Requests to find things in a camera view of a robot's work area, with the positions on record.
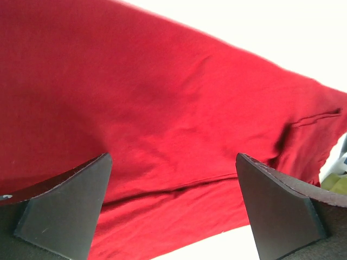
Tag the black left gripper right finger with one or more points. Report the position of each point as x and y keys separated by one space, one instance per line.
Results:
x=291 y=219

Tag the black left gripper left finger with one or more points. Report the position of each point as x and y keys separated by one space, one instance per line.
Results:
x=56 y=218

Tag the red t-shirt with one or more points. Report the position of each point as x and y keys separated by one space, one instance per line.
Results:
x=172 y=106

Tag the crumpled white t-shirt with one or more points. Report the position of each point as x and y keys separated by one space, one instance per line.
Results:
x=334 y=155

